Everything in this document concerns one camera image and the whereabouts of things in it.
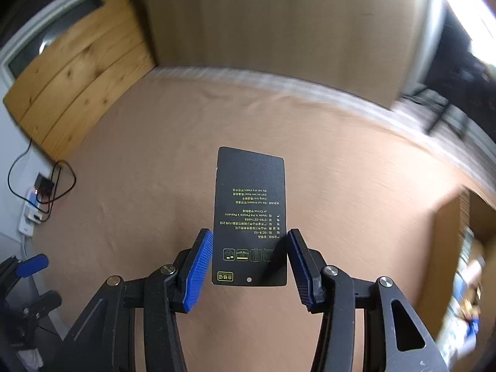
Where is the large light wood board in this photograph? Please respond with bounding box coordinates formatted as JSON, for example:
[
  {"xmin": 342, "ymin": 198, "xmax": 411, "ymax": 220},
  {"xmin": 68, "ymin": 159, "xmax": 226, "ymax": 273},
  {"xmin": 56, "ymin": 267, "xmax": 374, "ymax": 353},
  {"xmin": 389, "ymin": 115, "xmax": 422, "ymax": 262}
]
[{"xmin": 137, "ymin": 0, "xmax": 431, "ymax": 111}]

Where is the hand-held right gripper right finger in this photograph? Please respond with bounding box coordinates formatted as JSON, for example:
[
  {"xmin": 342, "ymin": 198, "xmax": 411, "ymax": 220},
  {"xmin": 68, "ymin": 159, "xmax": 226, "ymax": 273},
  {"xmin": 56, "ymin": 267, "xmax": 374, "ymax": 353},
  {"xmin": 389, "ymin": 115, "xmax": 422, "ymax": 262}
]
[{"xmin": 286, "ymin": 228, "xmax": 450, "ymax": 372}]

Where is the cardboard box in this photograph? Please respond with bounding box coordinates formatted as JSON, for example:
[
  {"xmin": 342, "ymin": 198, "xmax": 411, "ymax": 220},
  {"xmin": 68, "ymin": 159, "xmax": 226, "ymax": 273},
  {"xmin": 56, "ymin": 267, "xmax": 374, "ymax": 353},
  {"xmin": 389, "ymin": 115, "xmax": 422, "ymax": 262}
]
[{"xmin": 428, "ymin": 188, "xmax": 496, "ymax": 372}]

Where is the black card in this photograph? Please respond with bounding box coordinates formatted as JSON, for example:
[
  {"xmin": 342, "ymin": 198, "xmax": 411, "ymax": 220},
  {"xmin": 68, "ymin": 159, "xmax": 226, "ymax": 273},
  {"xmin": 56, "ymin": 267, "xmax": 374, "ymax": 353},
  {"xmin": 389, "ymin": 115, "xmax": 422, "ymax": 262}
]
[{"xmin": 211, "ymin": 146, "xmax": 288, "ymax": 287}]

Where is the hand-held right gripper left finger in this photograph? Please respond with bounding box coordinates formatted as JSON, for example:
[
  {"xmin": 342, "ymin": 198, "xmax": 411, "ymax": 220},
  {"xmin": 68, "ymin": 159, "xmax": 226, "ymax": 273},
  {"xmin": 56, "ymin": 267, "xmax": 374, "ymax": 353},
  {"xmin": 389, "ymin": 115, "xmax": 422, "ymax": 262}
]
[{"xmin": 58, "ymin": 228, "xmax": 215, "ymax": 372}]

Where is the black cable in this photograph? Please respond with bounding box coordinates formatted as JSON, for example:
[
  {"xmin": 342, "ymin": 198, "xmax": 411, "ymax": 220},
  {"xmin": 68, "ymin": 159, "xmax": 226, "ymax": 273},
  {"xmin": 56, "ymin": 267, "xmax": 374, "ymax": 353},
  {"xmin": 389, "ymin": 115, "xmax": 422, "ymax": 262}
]
[{"xmin": 8, "ymin": 139, "xmax": 77, "ymax": 223}]

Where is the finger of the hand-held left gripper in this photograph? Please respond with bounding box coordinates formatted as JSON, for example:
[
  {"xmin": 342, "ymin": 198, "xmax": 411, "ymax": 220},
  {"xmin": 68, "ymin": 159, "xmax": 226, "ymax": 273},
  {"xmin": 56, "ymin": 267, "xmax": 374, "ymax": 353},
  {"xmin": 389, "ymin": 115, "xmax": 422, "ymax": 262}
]
[
  {"xmin": 6, "ymin": 290, "xmax": 63, "ymax": 326},
  {"xmin": 0, "ymin": 253, "xmax": 49, "ymax": 280}
]

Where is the pine wood panel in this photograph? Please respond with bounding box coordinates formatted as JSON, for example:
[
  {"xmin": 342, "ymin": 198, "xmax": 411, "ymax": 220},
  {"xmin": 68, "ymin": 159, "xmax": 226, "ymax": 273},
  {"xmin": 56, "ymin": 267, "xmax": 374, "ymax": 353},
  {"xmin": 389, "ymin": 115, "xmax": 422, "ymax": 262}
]
[{"xmin": 3, "ymin": 0, "xmax": 157, "ymax": 161}]

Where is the white power strip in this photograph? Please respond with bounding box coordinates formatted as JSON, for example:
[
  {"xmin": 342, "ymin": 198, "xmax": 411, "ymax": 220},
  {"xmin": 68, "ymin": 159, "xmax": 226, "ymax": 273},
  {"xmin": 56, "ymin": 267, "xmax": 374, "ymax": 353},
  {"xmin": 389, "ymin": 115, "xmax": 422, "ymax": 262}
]
[{"xmin": 17, "ymin": 172, "xmax": 53, "ymax": 237}]

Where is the white ring light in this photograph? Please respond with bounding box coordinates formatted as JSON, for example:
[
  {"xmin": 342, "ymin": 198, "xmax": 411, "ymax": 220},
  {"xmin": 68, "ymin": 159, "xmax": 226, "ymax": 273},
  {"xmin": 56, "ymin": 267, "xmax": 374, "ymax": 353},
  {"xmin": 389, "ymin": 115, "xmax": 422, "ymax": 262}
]
[{"xmin": 438, "ymin": 0, "xmax": 496, "ymax": 60}]

